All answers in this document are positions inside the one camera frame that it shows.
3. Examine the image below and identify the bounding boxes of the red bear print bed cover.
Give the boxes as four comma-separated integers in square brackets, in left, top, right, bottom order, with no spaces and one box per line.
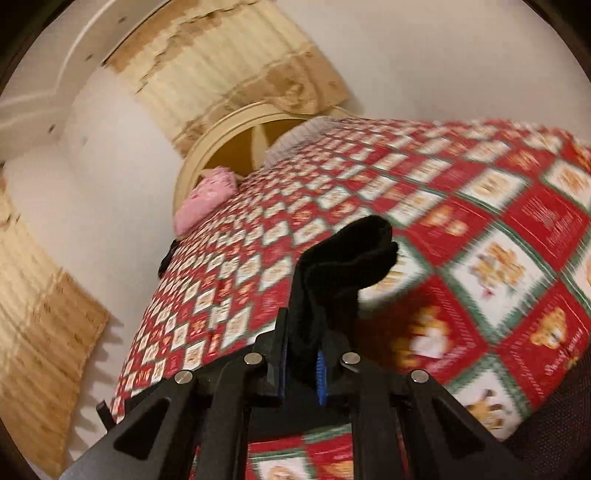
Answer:
[111,115,591,480]

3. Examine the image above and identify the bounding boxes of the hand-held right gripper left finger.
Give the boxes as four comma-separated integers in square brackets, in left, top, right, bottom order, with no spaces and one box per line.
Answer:
[60,308,290,480]

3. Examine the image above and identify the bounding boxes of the pink pillow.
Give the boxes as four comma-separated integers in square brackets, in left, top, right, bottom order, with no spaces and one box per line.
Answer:
[173,167,239,236]

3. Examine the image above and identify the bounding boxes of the beige patterned curtain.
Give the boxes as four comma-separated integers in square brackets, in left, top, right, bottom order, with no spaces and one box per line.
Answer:
[104,0,350,158]
[0,174,110,479]

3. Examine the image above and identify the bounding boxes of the black object on bed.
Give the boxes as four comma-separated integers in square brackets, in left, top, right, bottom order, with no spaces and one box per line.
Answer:
[158,239,179,278]

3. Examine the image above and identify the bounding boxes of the dark mesh cloth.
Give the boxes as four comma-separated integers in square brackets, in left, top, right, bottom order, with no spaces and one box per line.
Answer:
[502,368,591,480]

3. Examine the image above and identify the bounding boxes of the cream wooden headboard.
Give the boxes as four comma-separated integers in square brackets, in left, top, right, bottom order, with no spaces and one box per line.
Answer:
[173,102,352,217]

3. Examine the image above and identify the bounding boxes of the striped pillow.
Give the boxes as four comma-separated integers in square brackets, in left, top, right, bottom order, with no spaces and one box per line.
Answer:
[264,116,334,169]

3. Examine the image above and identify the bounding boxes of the black pants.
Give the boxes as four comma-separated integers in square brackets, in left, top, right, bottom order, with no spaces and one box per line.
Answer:
[286,215,400,386]

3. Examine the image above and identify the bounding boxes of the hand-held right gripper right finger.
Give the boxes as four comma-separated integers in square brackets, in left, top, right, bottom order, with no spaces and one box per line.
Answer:
[316,331,528,480]

